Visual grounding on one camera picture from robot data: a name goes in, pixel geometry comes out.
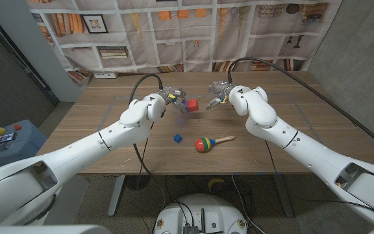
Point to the black round floor base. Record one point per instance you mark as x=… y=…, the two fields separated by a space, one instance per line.
x=137 y=182

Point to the small blue block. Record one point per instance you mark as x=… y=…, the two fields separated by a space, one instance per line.
x=177 y=138

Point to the small red toy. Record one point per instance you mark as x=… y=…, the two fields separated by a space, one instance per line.
x=17 y=127

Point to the colourful striped wooden maraca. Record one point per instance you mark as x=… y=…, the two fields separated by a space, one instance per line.
x=203 y=145

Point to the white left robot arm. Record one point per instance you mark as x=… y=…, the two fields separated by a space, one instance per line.
x=86 y=152

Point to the white robot torso base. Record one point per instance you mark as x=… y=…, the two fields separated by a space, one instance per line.
x=200 y=211

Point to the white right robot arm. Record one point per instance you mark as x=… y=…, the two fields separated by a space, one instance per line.
x=304 y=152

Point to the purple magnetic cube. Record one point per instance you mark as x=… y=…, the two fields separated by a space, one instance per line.
x=185 y=105

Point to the red magnetic cube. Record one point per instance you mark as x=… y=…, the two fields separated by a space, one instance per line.
x=193 y=105

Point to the printed bookshelf backdrop cloth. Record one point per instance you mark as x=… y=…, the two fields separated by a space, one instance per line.
x=180 y=32

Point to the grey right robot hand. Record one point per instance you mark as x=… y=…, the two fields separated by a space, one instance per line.
x=224 y=91

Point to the blue-grey storage box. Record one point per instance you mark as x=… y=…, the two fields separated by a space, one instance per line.
x=21 y=151

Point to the yellow banana toy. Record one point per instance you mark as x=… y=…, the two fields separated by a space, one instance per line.
x=215 y=182

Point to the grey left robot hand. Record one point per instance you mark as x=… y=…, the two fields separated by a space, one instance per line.
x=172 y=96

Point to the white power strip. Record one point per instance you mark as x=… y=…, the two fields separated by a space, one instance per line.
x=106 y=75

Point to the white table leg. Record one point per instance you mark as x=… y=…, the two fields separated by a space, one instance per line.
x=284 y=198
x=115 y=198

